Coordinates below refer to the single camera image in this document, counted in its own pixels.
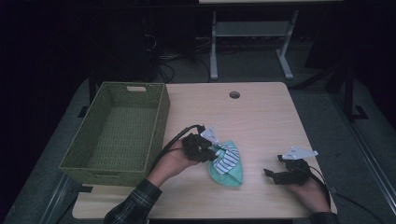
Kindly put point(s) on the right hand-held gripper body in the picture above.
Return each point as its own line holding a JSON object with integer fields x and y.
{"x": 294, "y": 174}

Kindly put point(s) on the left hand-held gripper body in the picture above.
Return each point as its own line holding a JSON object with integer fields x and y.
{"x": 196, "y": 147}

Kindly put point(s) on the mint green baby garment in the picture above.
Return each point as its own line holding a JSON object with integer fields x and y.
{"x": 227, "y": 169}

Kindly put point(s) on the person's right hand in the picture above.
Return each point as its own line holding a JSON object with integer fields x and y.
{"x": 311, "y": 196}

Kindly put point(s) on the person's left hand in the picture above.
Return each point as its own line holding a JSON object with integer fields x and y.
{"x": 169, "y": 165}

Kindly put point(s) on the grey tape strip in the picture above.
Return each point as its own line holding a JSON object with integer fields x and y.
{"x": 333, "y": 189}

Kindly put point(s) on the green woven basket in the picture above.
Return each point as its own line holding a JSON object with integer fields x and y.
{"x": 121, "y": 133}

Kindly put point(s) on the black metal stand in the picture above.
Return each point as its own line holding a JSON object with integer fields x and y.
{"x": 349, "y": 93}

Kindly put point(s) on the dark tape strip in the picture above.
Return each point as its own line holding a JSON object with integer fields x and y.
{"x": 84, "y": 188}

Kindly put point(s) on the white metal table frame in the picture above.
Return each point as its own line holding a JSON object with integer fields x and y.
{"x": 250, "y": 29}

